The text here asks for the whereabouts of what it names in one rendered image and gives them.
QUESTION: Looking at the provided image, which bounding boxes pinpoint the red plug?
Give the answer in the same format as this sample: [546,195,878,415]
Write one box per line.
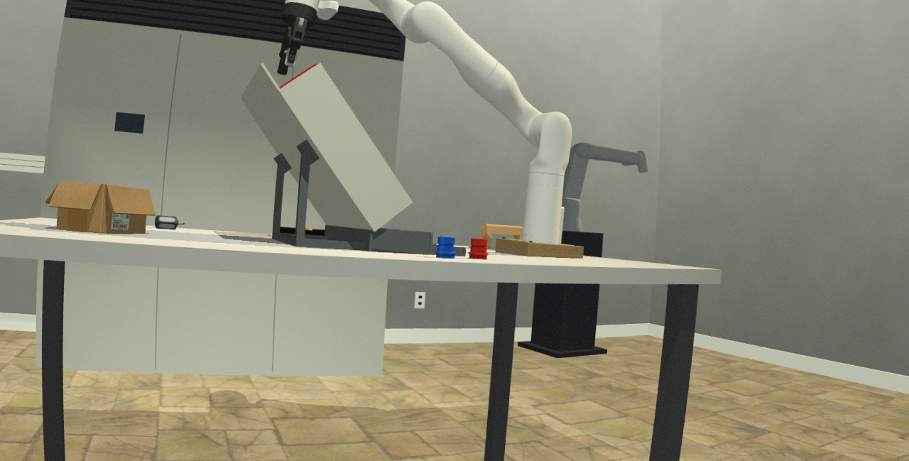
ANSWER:
[469,238,488,259]

